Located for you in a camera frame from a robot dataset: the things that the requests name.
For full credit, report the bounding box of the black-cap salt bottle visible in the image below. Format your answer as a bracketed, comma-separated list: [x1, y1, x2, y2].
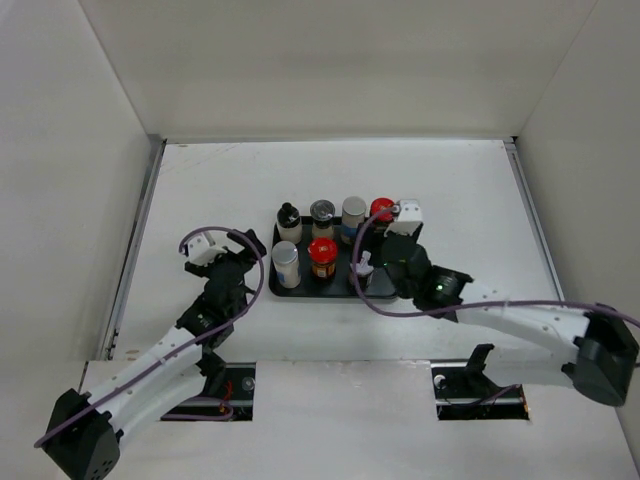
[276, 202, 303, 244]

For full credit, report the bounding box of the silver-lid white granule jar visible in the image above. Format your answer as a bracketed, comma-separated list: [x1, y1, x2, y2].
[271, 241, 301, 289]

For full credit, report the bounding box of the white-lid small jar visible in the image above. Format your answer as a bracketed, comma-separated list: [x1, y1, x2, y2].
[348, 250, 375, 294]

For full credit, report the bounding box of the red-lid chili sauce jar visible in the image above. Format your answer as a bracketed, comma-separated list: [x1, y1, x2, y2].
[369, 197, 399, 237]

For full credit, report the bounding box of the blue-label silver-lid bead jar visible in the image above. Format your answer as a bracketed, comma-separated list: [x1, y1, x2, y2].
[340, 196, 367, 245]

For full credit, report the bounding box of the clear-cap salt grinder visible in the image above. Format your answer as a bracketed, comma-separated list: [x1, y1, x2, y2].
[310, 199, 335, 239]

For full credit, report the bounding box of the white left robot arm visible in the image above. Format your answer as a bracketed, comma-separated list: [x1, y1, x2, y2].
[34, 227, 267, 479]

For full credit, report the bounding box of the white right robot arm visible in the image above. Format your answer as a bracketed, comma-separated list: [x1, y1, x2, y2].
[381, 235, 639, 407]

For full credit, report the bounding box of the black plastic tray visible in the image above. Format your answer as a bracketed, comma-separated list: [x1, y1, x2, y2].
[268, 215, 397, 300]

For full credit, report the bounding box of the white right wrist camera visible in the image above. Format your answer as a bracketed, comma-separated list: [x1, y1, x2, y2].
[384, 199, 424, 240]

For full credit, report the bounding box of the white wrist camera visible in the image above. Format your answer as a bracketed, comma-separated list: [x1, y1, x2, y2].
[186, 232, 225, 266]
[384, 199, 424, 240]

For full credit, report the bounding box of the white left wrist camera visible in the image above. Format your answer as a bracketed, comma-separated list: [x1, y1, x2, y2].
[186, 232, 225, 266]

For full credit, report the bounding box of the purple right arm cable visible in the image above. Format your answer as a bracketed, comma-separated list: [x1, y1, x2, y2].
[352, 208, 640, 329]

